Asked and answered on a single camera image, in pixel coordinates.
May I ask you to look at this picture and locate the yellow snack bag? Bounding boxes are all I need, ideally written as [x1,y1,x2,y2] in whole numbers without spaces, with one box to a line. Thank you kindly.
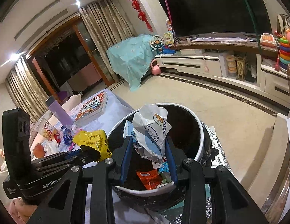
[73,130,112,162]

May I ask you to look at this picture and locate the white shiba paper bag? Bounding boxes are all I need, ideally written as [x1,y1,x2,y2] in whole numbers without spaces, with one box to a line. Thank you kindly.
[123,104,172,164]

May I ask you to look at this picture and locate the white tissue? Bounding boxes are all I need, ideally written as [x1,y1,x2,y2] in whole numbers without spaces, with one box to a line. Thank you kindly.
[42,140,60,156]

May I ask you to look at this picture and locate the white round trash bin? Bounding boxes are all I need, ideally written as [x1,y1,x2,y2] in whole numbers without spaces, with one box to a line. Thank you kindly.
[112,103,213,211]

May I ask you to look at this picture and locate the person's left hand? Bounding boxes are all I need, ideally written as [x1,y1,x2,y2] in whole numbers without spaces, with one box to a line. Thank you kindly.
[6,198,38,224]

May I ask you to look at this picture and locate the red apple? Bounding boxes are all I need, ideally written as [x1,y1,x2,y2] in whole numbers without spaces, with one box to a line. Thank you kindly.
[32,143,45,158]

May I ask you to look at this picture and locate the clear jar of snacks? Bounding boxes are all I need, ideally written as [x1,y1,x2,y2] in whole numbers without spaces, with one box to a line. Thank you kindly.
[33,116,61,145]

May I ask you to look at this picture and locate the purple water bottle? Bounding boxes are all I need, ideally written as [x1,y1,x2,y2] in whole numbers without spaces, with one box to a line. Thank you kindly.
[45,96,73,127]

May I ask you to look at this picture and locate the floral tablecloth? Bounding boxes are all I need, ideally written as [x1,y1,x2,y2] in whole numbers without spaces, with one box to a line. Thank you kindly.
[30,88,173,224]

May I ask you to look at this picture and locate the colourful children's book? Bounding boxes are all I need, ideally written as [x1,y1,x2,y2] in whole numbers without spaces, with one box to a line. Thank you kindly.
[74,91,107,123]

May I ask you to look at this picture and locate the orange snack bag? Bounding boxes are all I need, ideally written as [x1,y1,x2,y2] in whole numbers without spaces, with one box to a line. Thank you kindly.
[136,169,163,190]

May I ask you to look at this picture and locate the left beige curtain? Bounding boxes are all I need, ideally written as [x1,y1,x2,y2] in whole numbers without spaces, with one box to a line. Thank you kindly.
[5,56,48,123]

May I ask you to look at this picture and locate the beige curtain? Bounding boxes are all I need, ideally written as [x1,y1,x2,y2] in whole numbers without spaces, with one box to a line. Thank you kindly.
[5,56,48,123]
[79,0,135,82]

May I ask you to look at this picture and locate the teal cloth covered furniture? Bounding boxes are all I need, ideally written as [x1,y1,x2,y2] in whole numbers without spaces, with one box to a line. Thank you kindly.
[107,34,155,91]

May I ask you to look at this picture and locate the pink kettlebell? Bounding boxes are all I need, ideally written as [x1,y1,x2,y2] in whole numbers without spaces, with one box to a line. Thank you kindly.
[150,59,162,75]

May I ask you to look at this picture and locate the right beige curtain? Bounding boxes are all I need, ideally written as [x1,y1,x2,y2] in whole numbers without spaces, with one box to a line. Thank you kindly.
[79,0,135,82]

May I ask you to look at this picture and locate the toy ferris wheel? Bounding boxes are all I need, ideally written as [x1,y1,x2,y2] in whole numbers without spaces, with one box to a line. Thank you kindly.
[149,35,165,53]

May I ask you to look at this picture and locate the white TV cabinet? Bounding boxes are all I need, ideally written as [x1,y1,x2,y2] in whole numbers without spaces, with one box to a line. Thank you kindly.
[156,50,290,108]

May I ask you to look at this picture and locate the black flat screen television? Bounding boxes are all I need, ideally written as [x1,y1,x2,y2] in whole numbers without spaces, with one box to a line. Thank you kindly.
[158,0,272,37]

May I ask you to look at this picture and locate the wooden sliding door frame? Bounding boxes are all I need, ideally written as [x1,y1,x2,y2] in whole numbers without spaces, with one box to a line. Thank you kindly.
[26,15,115,103]

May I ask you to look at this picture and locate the rainbow stacking ring toy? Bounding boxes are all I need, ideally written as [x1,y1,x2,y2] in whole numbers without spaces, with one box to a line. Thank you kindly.
[275,29,290,71]

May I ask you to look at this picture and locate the red hanging lantern string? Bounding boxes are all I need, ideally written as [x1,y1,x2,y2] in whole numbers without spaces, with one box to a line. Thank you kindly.
[120,0,154,33]

